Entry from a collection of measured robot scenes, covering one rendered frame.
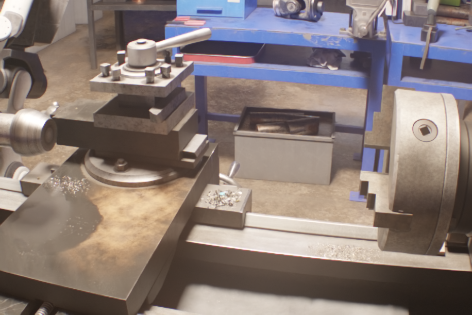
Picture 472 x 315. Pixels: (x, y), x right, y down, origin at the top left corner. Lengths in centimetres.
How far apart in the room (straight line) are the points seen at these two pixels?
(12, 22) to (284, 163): 178
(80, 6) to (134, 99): 589
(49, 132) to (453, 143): 67
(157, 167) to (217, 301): 30
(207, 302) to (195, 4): 197
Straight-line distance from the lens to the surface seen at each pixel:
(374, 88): 263
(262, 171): 299
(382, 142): 84
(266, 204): 281
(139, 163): 116
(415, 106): 78
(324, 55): 268
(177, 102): 112
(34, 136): 97
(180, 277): 120
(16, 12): 169
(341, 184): 302
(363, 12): 236
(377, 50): 258
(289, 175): 298
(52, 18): 194
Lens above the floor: 148
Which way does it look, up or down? 26 degrees down
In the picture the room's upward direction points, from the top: 1 degrees clockwise
